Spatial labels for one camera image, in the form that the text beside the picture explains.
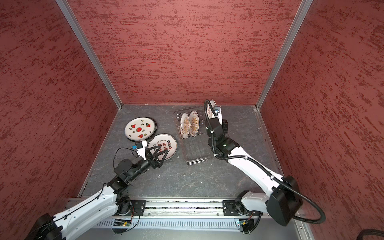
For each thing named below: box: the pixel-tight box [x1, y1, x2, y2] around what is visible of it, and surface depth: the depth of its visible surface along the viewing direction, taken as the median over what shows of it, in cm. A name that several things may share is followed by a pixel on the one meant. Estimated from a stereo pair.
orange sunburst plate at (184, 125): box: [180, 112, 190, 140], surface depth 100 cm
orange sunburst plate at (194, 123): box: [189, 110, 200, 137], surface depth 99 cm
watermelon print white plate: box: [124, 117, 158, 141], surface depth 105 cm
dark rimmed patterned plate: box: [124, 116, 158, 141], surface depth 105 cm
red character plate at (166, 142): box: [147, 133, 178, 161], surface depth 100 cm
